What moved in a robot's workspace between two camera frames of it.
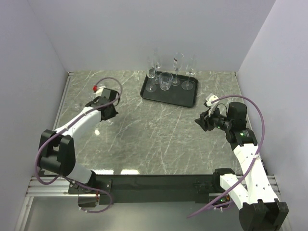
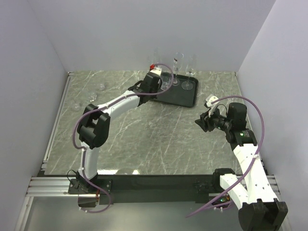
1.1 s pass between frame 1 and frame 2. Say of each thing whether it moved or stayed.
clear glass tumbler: stayed
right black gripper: stayed
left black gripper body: moved
